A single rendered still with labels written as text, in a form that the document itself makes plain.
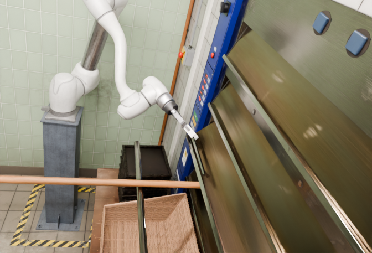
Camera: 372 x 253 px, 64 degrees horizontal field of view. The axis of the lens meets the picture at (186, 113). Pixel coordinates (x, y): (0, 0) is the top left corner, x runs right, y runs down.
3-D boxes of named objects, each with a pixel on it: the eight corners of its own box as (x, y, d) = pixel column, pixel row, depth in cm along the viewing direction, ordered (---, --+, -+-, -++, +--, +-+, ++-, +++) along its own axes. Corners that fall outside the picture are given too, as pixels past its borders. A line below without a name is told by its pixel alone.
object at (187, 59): (189, 60, 206) (193, 46, 201) (192, 66, 198) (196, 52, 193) (179, 58, 204) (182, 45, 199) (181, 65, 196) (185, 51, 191)
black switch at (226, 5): (223, 13, 144) (230, -11, 138) (227, 16, 139) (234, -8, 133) (216, 11, 143) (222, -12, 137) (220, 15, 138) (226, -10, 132)
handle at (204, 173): (193, 135, 158) (196, 134, 157) (208, 182, 131) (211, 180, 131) (187, 129, 154) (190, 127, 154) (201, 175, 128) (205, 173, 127)
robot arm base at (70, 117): (45, 103, 196) (45, 96, 193) (80, 107, 201) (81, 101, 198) (37, 118, 181) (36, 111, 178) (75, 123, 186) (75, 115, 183)
